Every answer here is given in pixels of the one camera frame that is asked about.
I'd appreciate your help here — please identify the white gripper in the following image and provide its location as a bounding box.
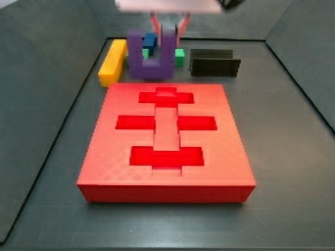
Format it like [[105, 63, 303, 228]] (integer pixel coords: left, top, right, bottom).
[[114, 0, 221, 36]]

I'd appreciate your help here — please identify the purple U-shaped block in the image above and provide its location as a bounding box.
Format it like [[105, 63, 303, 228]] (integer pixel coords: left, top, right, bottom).
[[126, 30, 176, 79]]

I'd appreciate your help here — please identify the red puzzle board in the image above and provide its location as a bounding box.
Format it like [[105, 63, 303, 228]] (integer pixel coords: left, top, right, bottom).
[[77, 83, 256, 203]]

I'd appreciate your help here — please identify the blue arch block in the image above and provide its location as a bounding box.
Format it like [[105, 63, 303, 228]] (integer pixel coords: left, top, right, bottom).
[[142, 32, 157, 55]]

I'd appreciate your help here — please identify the green block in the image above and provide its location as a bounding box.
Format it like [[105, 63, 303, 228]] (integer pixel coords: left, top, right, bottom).
[[142, 48, 185, 68]]

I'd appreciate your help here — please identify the black block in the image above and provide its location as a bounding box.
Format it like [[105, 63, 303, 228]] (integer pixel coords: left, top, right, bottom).
[[189, 49, 240, 77]]

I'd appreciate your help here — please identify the yellow long block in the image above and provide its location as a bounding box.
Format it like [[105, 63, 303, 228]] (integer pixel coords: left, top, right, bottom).
[[98, 39, 126, 87]]

